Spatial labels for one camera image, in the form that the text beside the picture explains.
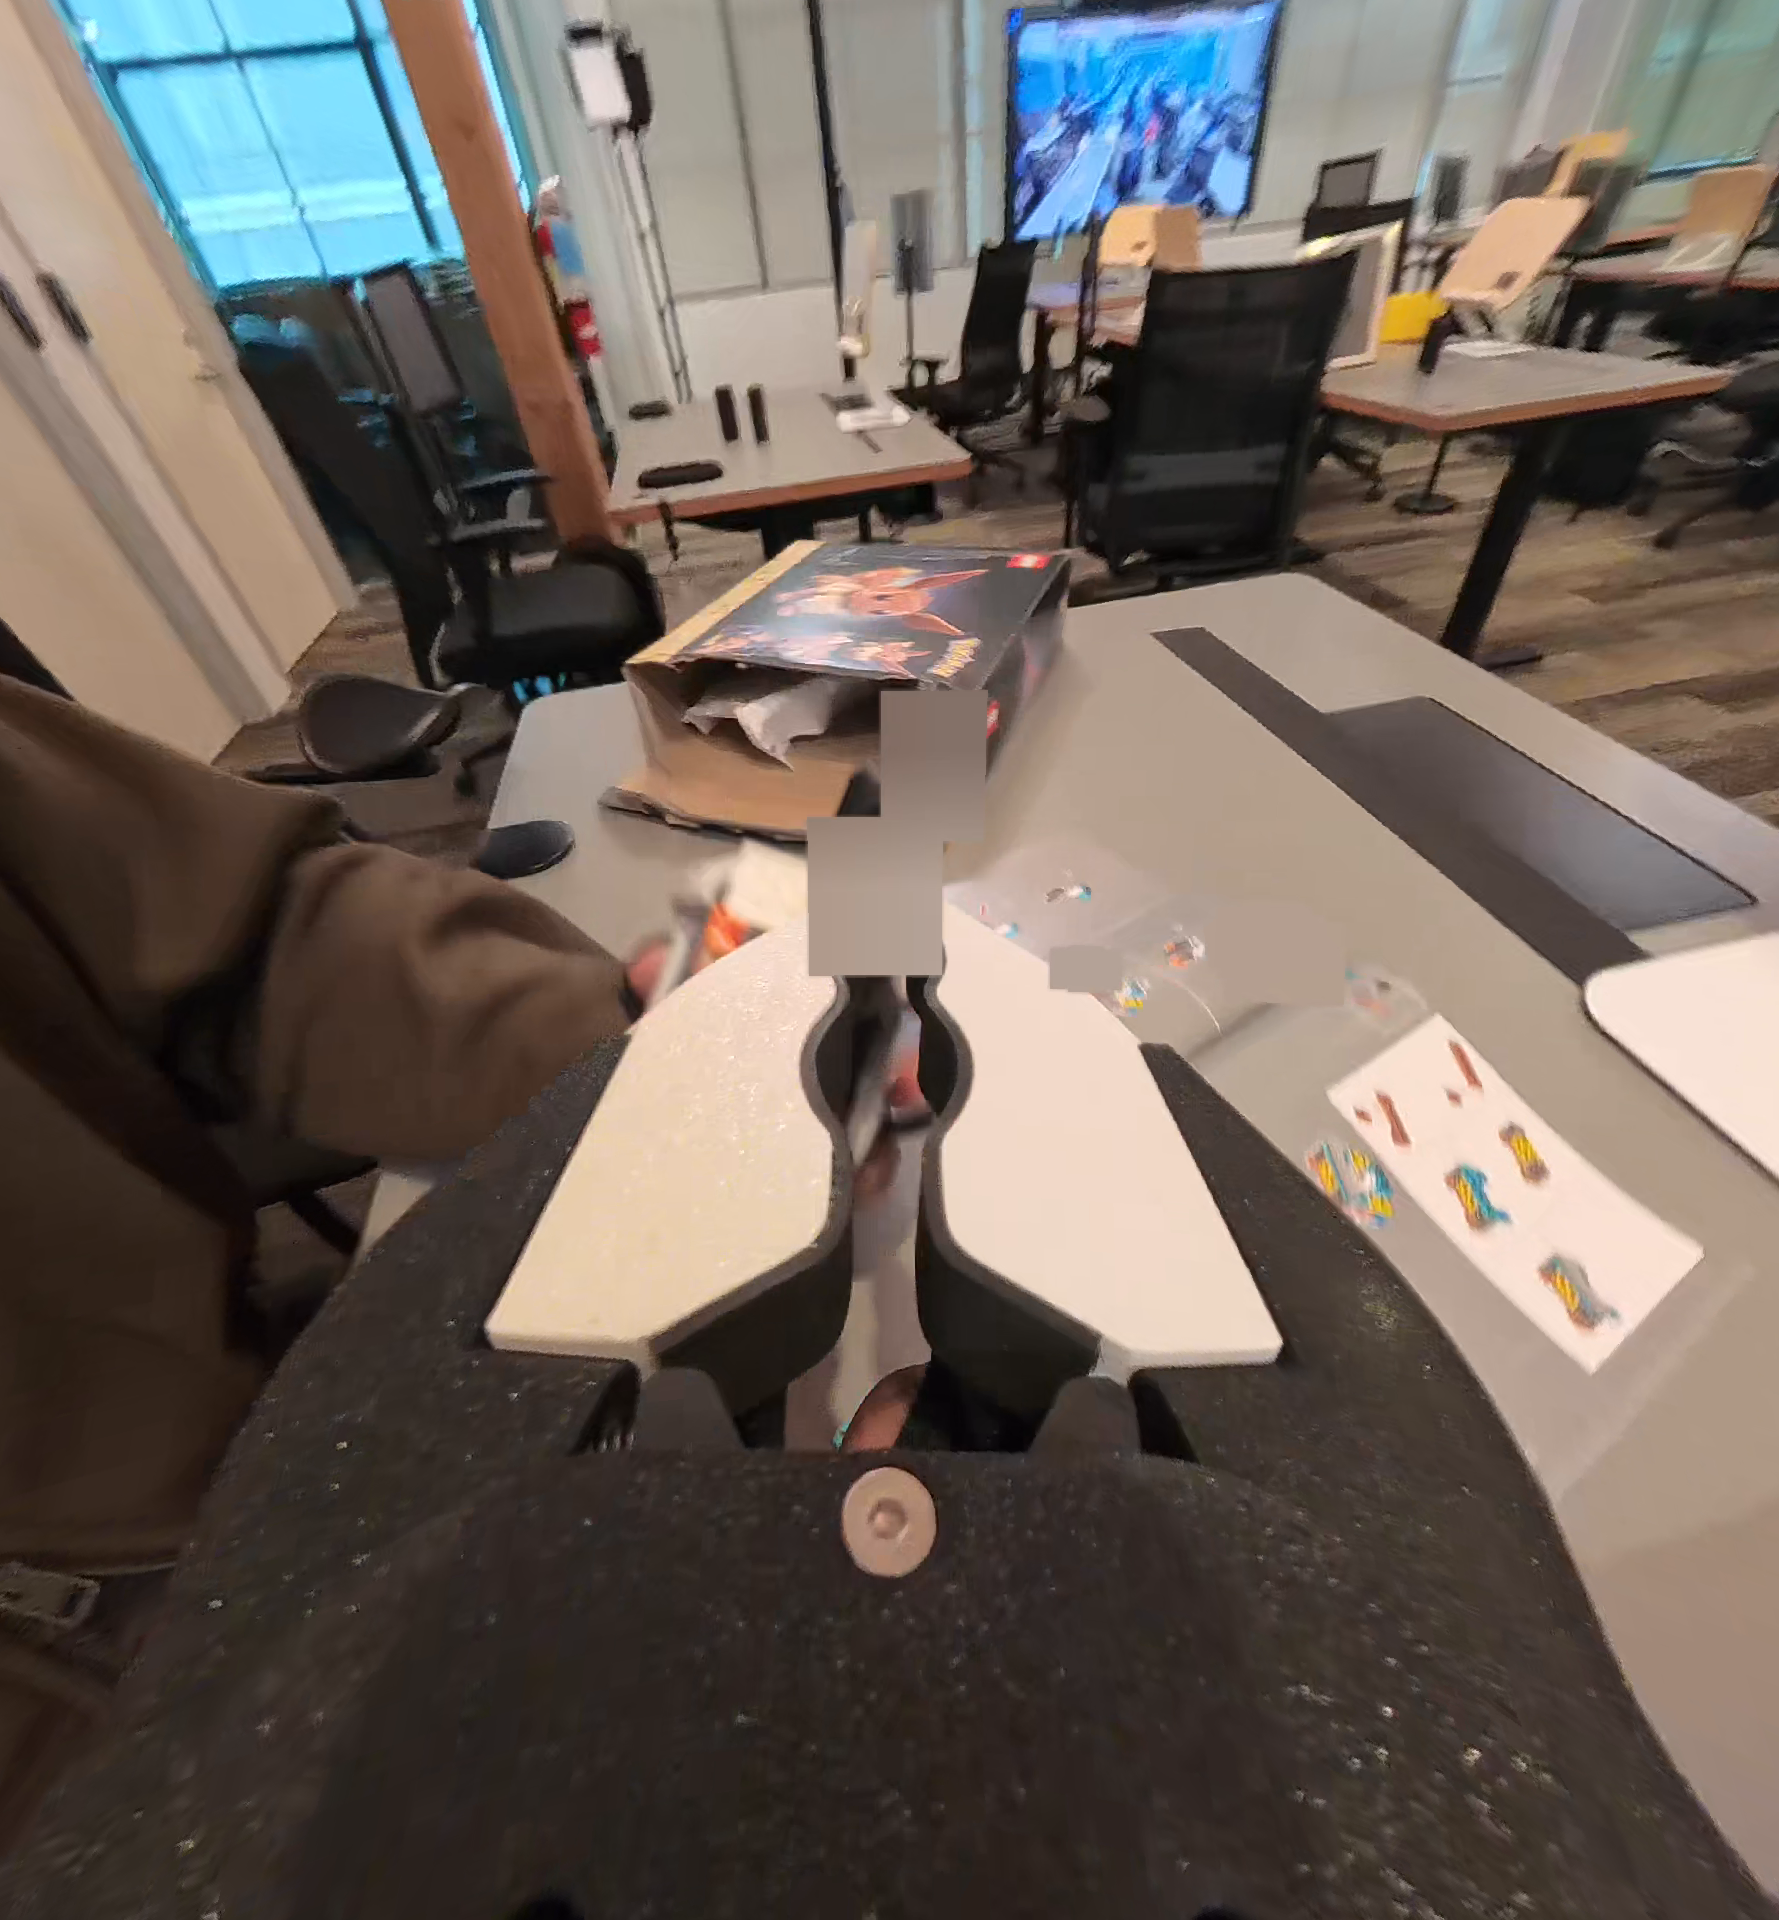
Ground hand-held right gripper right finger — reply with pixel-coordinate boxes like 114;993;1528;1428
910;908;1288;1390

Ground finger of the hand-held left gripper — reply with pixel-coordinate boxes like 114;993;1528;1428
670;846;807;938

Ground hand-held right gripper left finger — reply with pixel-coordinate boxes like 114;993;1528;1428
483;921;852;1371

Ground multicoloured brick model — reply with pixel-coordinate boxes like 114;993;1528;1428
686;886;933;1172

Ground person's left forearm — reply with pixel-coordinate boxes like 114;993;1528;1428
155;780;635;1172

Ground grey desk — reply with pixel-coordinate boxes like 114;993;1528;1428
365;570;1779;1908

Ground wood-edged desk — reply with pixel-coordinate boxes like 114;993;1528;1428
1317;345;1739;667

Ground dark printed toy box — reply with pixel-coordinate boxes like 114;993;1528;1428
601;540;1075;843

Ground grey instruction booklet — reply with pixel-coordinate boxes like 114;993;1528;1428
950;840;1708;1375

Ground grey table with wood edge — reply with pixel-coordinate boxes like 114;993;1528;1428
606;381;976;563

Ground red fire extinguisher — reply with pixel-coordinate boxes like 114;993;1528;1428
534;177;601;363

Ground person's brown jacket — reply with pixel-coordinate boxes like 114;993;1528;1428
0;651;382;1920

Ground monitor on easel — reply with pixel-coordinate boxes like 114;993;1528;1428
361;262;468;421

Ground white tablet stand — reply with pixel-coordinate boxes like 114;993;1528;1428
1582;921;1779;1239

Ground black mesh office chair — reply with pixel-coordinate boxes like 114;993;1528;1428
1061;248;1364;602

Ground white double door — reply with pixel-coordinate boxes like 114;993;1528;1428
0;0;368;722

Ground light panel on stand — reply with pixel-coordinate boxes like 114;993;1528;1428
560;18;688;399

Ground wooden laptop stand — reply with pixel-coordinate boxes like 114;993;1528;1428
1437;192;1588;317

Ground black desk cable cover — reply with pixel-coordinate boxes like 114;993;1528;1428
1152;627;1759;983

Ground wooden post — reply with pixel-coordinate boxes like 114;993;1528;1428
379;0;621;549

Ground large wall screen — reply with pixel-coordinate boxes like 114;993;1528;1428
1001;0;1286;245

